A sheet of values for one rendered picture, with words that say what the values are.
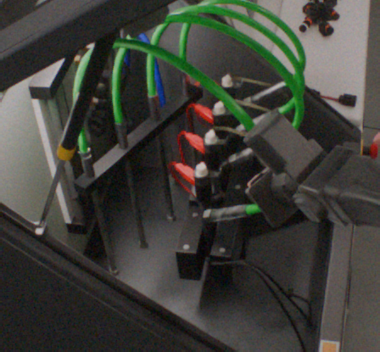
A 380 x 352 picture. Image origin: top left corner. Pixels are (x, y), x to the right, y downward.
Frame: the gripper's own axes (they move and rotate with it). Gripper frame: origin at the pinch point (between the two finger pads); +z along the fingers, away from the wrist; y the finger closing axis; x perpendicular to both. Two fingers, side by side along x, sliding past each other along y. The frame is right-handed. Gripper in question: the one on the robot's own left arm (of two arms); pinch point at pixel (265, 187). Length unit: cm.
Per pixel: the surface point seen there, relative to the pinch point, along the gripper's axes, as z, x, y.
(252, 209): 3.0, 1.7, 2.8
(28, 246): -6.1, -15.2, 31.3
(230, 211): 7.2, 0.6, 4.4
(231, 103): -7.8, -13.0, -0.8
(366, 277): 125, 70, -48
